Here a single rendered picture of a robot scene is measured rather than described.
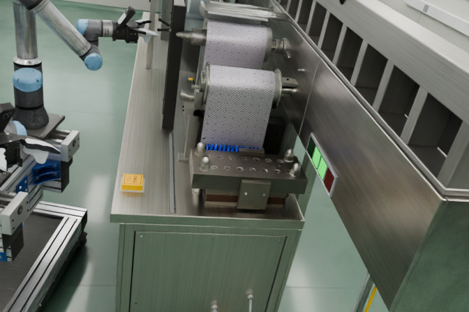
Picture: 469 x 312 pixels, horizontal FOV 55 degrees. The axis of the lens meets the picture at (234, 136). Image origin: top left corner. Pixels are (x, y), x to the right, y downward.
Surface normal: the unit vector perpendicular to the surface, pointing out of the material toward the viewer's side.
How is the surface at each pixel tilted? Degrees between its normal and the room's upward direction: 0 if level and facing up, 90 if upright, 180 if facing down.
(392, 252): 90
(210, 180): 90
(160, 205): 0
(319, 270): 0
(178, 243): 90
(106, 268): 0
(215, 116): 90
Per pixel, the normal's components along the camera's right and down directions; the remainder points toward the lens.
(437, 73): -0.98, -0.07
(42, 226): 0.16, -0.87
